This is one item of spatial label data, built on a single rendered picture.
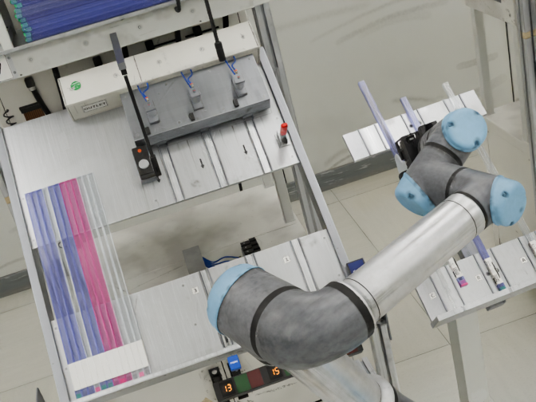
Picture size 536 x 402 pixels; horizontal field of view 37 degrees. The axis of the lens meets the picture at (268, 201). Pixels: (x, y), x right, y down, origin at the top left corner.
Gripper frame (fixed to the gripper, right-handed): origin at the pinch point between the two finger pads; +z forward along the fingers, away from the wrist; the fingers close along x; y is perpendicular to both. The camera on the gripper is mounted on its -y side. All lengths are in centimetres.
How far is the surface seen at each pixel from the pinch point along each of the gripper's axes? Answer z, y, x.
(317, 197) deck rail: 21.6, 4.8, 14.8
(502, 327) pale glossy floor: 101, -50, -49
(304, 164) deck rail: 23.7, 13.5, 14.6
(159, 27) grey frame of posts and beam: 23, 56, 36
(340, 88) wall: 188, 65, -54
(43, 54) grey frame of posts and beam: 24, 58, 64
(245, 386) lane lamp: 17, -29, 46
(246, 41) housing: 25, 47, 17
